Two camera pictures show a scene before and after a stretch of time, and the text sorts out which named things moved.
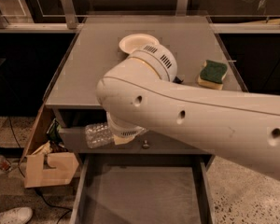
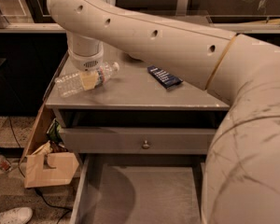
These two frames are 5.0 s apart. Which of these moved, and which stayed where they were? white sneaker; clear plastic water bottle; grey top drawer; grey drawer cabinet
Moved: clear plastic water bottle
Stayed: grey drawer cabinet; white sneaker; grey top drawer
